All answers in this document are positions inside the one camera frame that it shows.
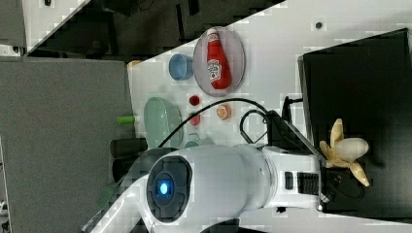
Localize green cup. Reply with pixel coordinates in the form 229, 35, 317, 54
185, 133, 214, 148

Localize green marker pen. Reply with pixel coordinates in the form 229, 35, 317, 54
117, 116, 140, 124

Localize orange slice toy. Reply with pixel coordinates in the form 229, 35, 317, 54
217, 104, 231, 120

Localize grey round plate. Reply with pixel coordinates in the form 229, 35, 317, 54
192, 26, 246, 97

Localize black toaster oven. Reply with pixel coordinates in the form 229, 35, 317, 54
297, 28, 412, 223

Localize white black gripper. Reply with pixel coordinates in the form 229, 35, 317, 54
261, 111, 364, 210

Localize peeled toy banana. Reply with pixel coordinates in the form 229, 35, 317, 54
320, 118, 370, 186

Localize red ketchup bottle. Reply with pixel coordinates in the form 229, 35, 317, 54
207, 28, 231, 89

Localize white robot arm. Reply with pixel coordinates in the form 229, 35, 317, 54
81, 111, 369, 233

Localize blue bowl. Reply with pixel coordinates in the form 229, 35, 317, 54
168, 53, 193, 81

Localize small red toy fruit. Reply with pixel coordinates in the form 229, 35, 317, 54
189, 95, 200, 106

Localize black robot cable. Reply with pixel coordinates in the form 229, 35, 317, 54
156, 97, 273, 150

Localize green perforated colander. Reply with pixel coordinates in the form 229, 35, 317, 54
144, 97, 182, 148

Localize black cylinder objects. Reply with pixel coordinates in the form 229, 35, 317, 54
110, 138, 148, 182

